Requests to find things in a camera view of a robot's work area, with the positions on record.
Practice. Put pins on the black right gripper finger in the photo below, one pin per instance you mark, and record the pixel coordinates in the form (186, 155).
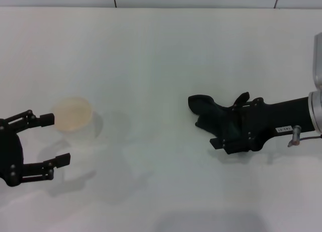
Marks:
(251, 102)
(217, 144)

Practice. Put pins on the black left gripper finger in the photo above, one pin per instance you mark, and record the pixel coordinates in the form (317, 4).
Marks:
(63, 160)
(47, 120)

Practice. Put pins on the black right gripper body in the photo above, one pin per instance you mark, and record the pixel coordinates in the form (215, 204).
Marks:
(281, 113)

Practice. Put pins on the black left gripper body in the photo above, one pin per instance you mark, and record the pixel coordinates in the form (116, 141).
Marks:
(11, 154)

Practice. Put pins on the white label sticker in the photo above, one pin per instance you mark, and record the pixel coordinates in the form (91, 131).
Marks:
(283, 129)

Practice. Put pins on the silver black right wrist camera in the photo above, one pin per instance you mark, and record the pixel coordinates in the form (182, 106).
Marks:
(318, 63)

